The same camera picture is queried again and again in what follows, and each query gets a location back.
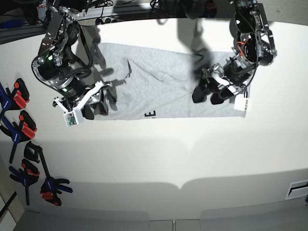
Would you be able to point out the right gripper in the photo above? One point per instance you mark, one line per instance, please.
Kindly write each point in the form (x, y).
(93, 97)

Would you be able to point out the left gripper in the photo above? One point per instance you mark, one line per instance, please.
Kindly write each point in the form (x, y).
(221, 81)

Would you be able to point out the grey T-shirt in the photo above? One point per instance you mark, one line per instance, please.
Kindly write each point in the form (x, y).
(154, 83)

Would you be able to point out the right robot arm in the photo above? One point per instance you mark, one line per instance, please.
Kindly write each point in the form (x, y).
(63, 62)

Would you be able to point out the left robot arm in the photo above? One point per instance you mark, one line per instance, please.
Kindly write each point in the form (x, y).
(253, 45)

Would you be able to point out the blue red clamp middle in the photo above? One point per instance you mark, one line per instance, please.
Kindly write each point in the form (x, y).
(22, 132)

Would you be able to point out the blue red clamp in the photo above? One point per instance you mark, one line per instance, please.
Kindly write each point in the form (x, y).
(22, 132)
(14, 100)
(27, 176)

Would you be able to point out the blue red clamp top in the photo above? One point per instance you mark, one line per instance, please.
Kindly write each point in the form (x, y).
(14, 100)

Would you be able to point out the black bar clamp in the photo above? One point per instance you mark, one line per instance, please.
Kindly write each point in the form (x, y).
(51, 187)

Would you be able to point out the blue red clamp lower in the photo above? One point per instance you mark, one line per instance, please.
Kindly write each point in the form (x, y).
(27, 176)

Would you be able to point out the white label holder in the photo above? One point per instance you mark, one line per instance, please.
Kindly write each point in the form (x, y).
(297, 189)

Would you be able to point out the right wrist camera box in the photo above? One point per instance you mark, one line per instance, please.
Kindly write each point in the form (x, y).
(74, 117)

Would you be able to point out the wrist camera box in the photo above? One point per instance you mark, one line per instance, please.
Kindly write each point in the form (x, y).
(242, 103)
(74, 117)

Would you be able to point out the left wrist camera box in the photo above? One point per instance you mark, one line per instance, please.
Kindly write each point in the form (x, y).
(242, 103)

